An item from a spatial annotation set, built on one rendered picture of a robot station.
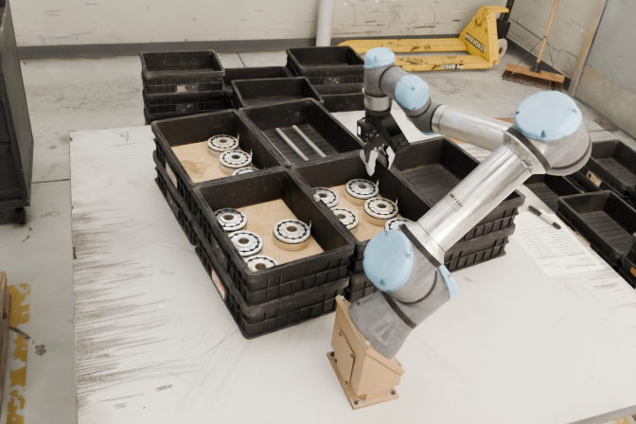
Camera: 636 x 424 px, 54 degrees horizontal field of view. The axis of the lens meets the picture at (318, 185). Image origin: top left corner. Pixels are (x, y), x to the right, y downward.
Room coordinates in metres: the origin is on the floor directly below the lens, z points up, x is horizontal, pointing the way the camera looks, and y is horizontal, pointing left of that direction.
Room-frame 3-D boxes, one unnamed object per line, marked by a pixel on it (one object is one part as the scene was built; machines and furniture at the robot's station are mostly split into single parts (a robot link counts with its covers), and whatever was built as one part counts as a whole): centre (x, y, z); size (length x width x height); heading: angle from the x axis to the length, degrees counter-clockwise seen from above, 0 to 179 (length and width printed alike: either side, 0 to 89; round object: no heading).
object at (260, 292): (1.33, 0.12, 0.87); 0.40 x 0.30 x 0.11; 32
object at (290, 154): (1.83, 0.08, 0.87); 0.40 x 0.30 x 0.11; 32
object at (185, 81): (3.02, 0.78, 0.37); 0.40 x 0.30 x 0.45; 113
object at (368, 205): (1.53, -0.19, 0.86); 0.10 x 0.10 x 0.01
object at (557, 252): (1.68, -0.78, 0.70); 0.33 x 0.23 x 0.01; 22
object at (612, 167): (2.70, -1.46, 0.31); 0.40 x 0.30 x 0.34; 23
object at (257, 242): (1.29, 0.18, 0.86); 0.10 x 0.10 x 0.01
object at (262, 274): (1.33, 0.12, 0.92); 0.40 x 0.30 x 0.02; 32
